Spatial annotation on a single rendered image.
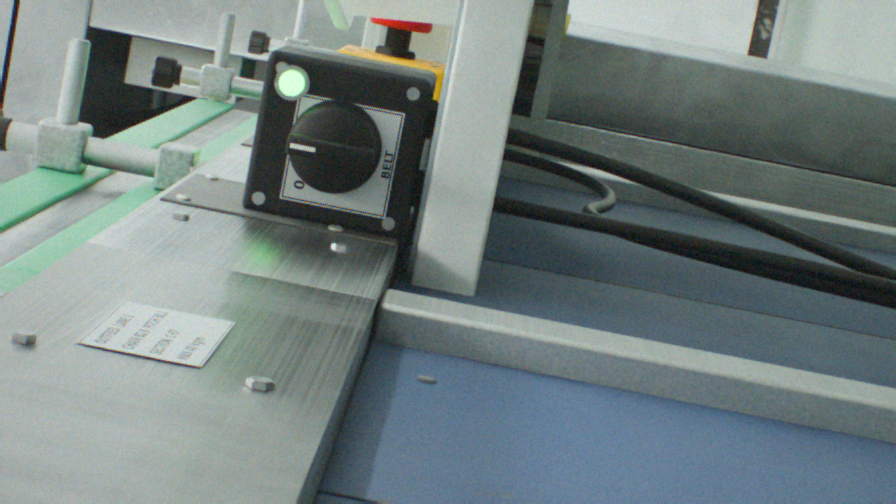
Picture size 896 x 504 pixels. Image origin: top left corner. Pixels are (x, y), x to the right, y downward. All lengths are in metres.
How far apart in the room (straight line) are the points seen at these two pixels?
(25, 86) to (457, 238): 1.70
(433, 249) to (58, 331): 0.36
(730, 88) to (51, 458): 2.11
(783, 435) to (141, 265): 0.26
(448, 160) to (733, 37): 4.39
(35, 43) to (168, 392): 2.04
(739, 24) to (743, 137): 2.77
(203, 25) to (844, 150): 0.83
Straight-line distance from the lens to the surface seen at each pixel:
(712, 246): 1.03
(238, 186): 1.06
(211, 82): 1.73
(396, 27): 1.27
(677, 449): 0.75
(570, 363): 0.84
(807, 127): 2.59
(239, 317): 0.73
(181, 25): 2.59
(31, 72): 2.63
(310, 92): 0.98
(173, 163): 1.13
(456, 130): 0.96
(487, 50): 0.96
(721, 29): 5.34
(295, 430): 0.58
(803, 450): 0.80
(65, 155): 1.14
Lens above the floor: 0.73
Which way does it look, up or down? level
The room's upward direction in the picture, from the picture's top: 79 degrees counter-clockwise
